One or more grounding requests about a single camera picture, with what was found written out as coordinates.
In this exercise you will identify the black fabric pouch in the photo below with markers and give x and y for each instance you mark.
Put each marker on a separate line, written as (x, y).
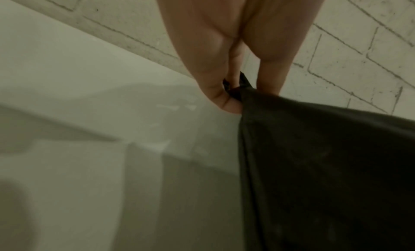
(324, 168)

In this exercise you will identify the person's left hand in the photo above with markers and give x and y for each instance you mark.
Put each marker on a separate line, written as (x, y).
(207, 40)

